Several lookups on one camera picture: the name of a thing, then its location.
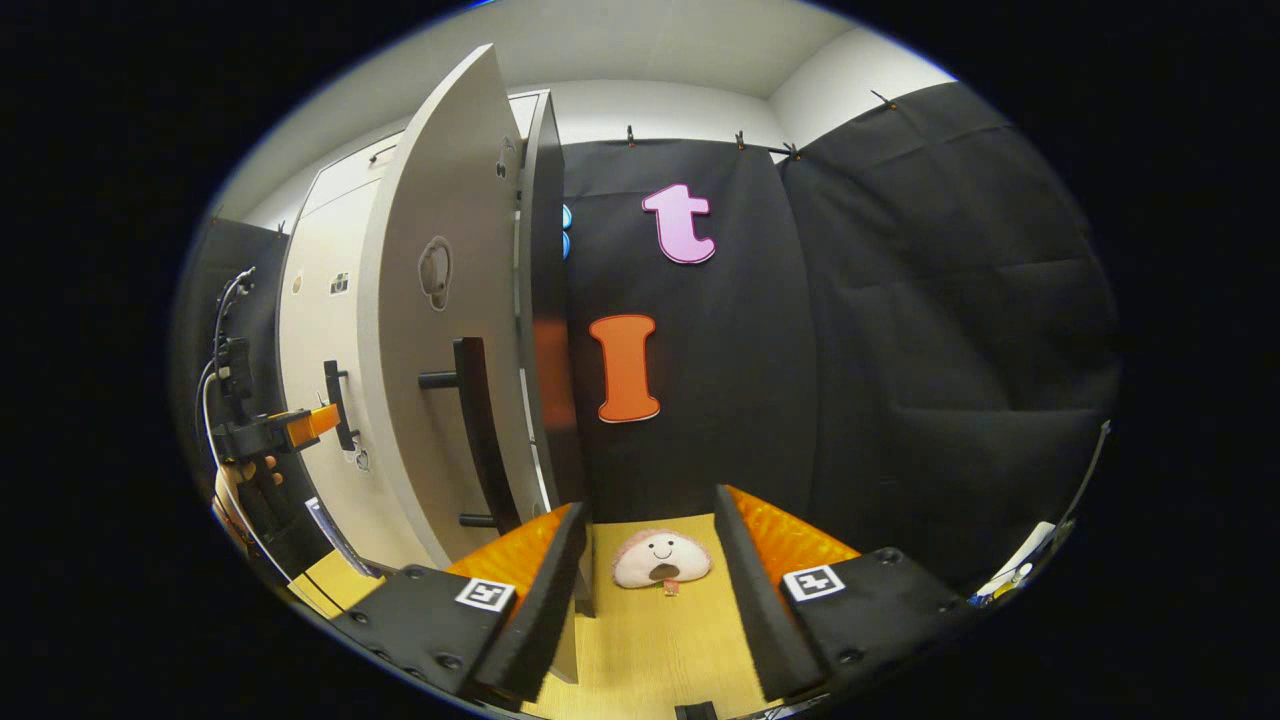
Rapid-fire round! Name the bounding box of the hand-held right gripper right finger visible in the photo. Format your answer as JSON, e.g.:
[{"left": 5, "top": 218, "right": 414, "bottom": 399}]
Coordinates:
[{"left": 713, "top": 484, "right": 976, "bottom": 701}]

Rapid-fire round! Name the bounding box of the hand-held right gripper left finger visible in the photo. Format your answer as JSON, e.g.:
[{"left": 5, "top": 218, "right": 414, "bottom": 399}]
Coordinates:
[{"left": 330, "top": 502, "right": 591, "bottom": 704}]

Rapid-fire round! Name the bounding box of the beige cabinet door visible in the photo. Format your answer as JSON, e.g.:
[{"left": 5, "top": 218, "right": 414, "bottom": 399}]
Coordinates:
[
  {"left": 278, "top": 178, "right": 401, "bottom": 571},
  {"left": 358, "top": 43, "right": 581, "bottom": 686}
]

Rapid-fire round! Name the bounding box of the beige double-door shoe cabinet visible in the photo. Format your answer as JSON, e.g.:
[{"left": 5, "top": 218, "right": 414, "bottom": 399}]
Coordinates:
[{"left": 270, "top": 88, "right": 586, "bottom": 601}]

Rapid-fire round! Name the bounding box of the pink smiling plush toy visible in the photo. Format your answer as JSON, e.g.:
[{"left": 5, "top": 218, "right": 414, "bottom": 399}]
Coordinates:
[{"left": 612, "top": 528, "right": 713, "bottom": 596}]

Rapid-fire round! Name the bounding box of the navy book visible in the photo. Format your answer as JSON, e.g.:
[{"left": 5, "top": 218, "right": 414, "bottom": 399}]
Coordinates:
[{"left": 305, "top": 497, "right": 381, "bottom": 581}]

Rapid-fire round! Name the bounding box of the white box with coloured items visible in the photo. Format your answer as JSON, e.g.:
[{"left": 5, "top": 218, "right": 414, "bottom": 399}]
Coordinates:
[{"left": 968, "top": 520, "right": 1056, "bottom": 606}]

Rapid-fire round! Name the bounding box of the black backdrop cloth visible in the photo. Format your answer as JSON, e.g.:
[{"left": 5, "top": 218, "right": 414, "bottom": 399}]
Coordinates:
[{"left": 175, "top": 80, "right": 1121, "bottom": 596}]

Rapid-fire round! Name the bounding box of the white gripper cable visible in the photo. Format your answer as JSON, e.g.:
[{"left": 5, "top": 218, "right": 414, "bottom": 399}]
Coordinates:
[{"left": 198, "top": 265, "right": 331, "bottom": 611}]

